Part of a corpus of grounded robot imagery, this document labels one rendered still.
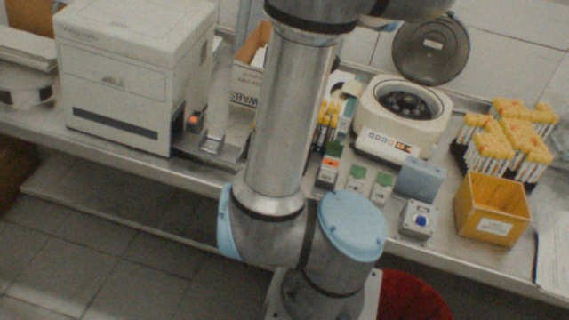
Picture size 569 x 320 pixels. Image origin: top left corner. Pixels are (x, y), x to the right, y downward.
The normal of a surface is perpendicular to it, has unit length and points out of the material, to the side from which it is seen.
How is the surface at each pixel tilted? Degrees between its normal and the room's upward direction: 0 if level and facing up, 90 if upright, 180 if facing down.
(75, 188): 0
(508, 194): 90
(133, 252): 0
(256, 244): 83
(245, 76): 91
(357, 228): 9
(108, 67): 90
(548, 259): 0
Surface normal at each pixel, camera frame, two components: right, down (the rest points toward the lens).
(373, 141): -0.03, -0.45
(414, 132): -0.40, 0.55
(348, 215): 0.30, -0.69
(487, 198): -0.18, 0.62
